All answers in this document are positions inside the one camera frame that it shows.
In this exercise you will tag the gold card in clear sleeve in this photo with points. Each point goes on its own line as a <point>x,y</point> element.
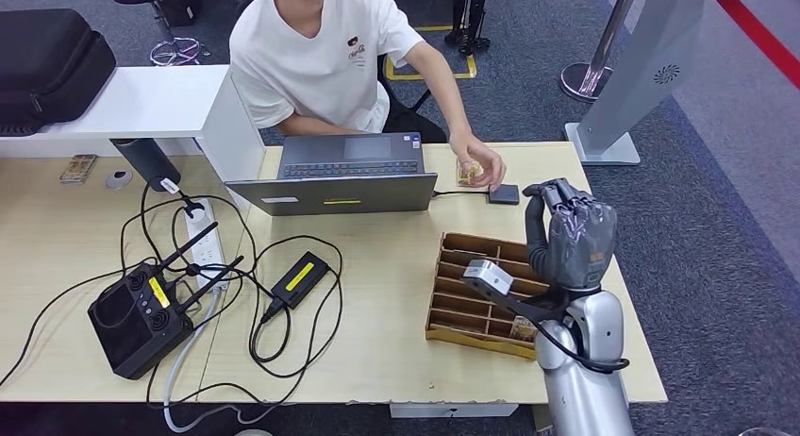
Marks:
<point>78,169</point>

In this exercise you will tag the grey laptop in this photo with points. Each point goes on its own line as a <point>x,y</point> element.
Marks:
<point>337,194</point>

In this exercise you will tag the white raised shelf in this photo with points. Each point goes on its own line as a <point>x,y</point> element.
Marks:
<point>137,100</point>

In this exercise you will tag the black remote controller with antennas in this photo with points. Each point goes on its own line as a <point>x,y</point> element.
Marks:
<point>132,332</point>

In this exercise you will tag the person's left forearm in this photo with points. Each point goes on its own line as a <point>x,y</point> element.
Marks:
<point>444,89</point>

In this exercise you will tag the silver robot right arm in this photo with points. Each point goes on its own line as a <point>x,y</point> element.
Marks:
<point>587,370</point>

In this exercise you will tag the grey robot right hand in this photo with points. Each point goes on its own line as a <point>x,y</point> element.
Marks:
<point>578,239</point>

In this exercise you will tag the wooden card slot rack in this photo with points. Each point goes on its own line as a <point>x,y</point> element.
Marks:
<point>462,295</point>

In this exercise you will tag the humanoid robot on stand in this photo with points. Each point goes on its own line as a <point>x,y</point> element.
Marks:
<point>469,14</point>

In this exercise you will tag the silver kiosk stand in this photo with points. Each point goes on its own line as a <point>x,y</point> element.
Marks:
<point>645,58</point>

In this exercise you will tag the small black square device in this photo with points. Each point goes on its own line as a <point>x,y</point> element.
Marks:
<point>505,195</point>

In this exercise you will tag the black cylinder flask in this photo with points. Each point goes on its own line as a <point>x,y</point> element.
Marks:
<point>146,163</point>

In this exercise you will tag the person's left hand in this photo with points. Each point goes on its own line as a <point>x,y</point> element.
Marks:
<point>481,161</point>

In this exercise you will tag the wooden desk leg panel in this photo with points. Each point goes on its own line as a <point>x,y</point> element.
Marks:
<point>540,417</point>

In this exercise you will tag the chrome stanchion post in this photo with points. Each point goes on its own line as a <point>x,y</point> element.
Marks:
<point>585,80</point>

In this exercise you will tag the person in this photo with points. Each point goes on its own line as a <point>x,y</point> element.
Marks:
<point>312,64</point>

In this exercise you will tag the gold hotel key card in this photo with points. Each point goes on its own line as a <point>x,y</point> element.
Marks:
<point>524,330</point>

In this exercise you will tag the black carrying case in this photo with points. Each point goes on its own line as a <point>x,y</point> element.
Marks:
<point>47,66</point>

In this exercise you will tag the black adapter with yellow label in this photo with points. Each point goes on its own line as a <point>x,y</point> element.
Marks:
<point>299,279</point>

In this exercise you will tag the person's right forearm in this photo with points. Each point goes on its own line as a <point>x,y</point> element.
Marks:
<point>325,125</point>

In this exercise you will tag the white power strip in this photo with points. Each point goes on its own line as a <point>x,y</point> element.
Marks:
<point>206,249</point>

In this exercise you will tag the red barrier belt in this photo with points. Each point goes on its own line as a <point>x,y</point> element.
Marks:
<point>759,33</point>

